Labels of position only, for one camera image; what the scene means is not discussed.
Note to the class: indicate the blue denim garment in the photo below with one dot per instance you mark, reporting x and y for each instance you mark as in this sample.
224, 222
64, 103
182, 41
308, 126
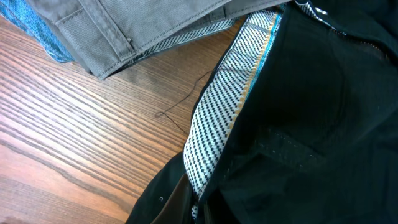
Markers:
24, 17

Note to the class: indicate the black shorts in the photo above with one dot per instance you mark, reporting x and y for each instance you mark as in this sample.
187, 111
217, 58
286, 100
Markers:
296, 124

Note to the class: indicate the grey folded shorts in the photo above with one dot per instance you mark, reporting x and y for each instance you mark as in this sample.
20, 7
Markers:
106, 36

